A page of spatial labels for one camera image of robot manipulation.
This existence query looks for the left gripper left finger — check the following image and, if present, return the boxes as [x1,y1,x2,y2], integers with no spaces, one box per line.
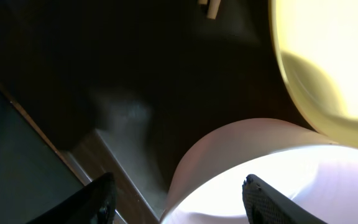
[28,172,116,224]

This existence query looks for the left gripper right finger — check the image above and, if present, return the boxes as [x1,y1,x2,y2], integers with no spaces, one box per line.
[242,174,325,224]

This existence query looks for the white bowl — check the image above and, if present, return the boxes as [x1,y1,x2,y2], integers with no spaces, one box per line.
[160,118,358,223]

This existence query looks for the dark brown serving tray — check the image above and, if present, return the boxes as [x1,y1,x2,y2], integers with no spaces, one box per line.
[0,0,308,223]

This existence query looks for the yellow plate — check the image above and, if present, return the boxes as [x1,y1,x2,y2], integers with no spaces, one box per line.
[269,0,358,148]

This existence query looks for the upper wooden chopstick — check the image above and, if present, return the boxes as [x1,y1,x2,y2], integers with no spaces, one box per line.
[206,0,221,19]

